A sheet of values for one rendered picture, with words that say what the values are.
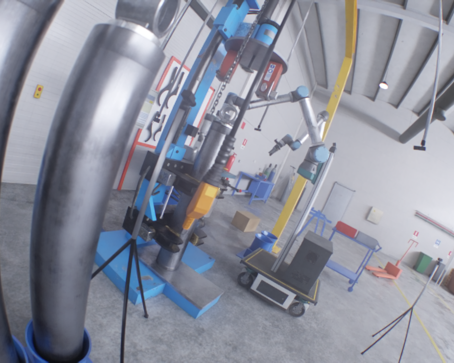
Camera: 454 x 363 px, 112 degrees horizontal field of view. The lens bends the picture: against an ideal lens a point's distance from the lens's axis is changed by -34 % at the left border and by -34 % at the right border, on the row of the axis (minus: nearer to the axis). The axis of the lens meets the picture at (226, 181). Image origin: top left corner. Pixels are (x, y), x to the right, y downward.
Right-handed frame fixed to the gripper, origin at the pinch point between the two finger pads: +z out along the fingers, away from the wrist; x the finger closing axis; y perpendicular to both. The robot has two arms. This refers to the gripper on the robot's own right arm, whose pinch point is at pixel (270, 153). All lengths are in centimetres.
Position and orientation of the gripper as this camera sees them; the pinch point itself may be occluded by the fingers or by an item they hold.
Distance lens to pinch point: 291.8
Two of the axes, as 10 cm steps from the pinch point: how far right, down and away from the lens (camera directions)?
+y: 6.2, 7.5, -2.3
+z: -7.4, 6.6, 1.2
